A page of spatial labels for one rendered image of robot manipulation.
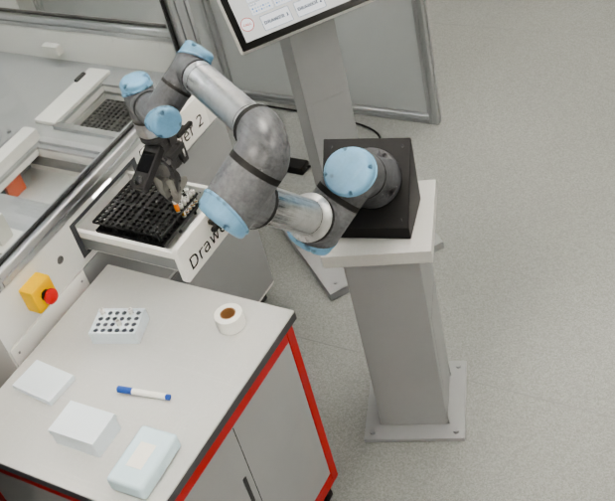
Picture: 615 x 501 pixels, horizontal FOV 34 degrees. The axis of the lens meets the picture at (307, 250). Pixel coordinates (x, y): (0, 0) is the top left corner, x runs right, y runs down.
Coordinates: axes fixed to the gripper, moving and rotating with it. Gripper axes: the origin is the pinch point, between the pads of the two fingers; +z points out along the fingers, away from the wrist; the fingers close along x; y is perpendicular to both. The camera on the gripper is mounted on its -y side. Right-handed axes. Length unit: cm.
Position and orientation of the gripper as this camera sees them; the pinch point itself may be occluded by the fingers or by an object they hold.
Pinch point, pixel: (172, 200)
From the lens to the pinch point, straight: 254.9
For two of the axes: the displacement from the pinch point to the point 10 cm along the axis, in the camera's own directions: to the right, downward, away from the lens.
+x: -8.6, -1.9, 4.7
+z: 2.0, 7.3, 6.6
